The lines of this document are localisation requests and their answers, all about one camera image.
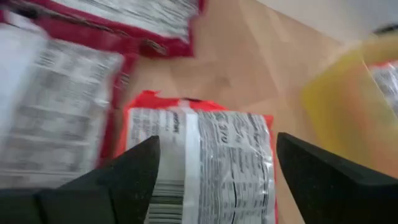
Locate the red Maruchan ramen packet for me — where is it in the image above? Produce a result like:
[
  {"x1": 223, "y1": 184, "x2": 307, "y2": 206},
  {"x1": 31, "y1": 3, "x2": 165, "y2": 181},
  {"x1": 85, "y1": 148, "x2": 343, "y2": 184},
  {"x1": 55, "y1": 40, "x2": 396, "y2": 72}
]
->
[
  {"x1": 0, "y1": 12, "x2": 137, "y2": 190},
  {"x1": 0, "y1": 0, "x2": 208, "y2": 60}
]

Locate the yellow plastic container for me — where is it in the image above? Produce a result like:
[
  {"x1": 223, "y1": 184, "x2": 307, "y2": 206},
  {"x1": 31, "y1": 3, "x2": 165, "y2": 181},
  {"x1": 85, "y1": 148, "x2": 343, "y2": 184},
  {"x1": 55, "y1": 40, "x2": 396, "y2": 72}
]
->
[{"x1": 300, "y1": 30, "x2": 398, "y2": 178}]

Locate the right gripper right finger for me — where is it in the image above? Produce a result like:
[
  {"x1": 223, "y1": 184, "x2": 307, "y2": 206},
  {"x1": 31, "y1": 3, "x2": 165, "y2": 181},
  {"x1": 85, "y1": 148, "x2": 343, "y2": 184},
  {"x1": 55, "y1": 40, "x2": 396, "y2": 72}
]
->
[{"x1": 275, "y1": 132, "x2": 398, "y2": 224}]

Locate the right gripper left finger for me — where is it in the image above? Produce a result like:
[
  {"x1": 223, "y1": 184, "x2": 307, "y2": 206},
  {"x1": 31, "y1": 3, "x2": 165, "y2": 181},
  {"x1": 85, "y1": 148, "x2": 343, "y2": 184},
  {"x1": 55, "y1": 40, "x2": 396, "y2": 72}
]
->
[{"x1": 35, "y1": 135, "x2": 161, "y2": 224}]

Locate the orange Maruchan ramen packet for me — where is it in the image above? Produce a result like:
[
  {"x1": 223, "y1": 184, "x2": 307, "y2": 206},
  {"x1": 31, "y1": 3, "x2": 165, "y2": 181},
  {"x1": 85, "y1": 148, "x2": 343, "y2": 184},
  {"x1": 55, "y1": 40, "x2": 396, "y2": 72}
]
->
[
  {"x1": 366, "y1": 60, "x2": 398, "y2": 116},
  {"x1": 114, "y1": 90, "x2": 279, "y2": 224}
]

